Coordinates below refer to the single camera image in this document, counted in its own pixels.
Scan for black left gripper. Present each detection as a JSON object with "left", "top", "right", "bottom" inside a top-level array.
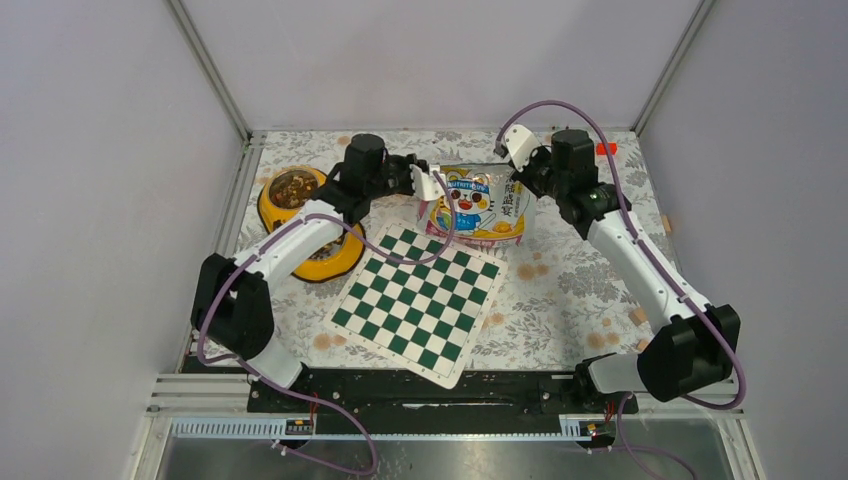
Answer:
[{"left": 364, "top": 152, "right": 425, "bottom": 199}]

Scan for pet food bag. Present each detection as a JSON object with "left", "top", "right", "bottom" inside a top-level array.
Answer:
[{"left": 417, "top": 163, "right": 537, "bottom": 248}]

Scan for wooden cube near right arm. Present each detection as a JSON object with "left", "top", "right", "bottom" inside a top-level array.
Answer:
[{"left": 628, "top": 307, "right": 649, "bottom": 326}]

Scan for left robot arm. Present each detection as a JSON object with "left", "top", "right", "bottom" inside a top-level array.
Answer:
[{"left": 191, "top": 133, "right": 447, "bottom": 411}]

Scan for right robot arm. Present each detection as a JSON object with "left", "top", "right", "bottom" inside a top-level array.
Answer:
[{"left": 502, "top": 125, "right": 741, "bottom": 412}]

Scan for yellow double pet bowl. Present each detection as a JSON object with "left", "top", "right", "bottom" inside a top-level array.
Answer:
[{"left": 257, "top": 166, "right": 365, "bottom": 283}]

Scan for red rectangular block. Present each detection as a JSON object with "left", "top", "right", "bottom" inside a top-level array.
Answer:
[{"left": 595, "top": 142, "right": 618, "bottom": 156}]

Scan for floral tablecloth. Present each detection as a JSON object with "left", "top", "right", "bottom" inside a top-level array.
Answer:
[{"left": 235, "top": 130, "right": 676, "bottom": 371}]

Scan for green white chessboard mat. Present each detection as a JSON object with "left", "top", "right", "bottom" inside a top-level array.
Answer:
[{"left": 323, "top": 219, "right": 507, "bottom": 389}]

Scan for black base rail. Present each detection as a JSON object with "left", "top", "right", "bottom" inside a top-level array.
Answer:
[{"left": 289, "top": 367, "right": 626, "bottom": 416}]

